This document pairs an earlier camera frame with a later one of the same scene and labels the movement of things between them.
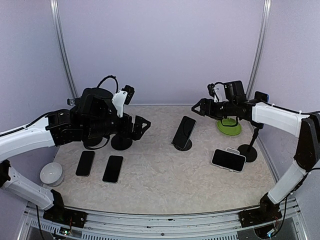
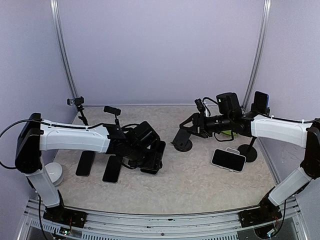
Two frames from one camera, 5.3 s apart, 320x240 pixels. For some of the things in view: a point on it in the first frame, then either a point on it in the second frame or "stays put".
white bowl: (51, 174) stays put
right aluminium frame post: (261, 47) stays put
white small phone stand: (232, 150) stays put
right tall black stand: (249, 150) stays put
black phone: (85, 164) stays put
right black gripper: (210, 110) to (197, 116)
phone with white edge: (113, 168) stays put
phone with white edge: (184, 132) to (155, 163)
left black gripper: (137, 133) to (147, 163)
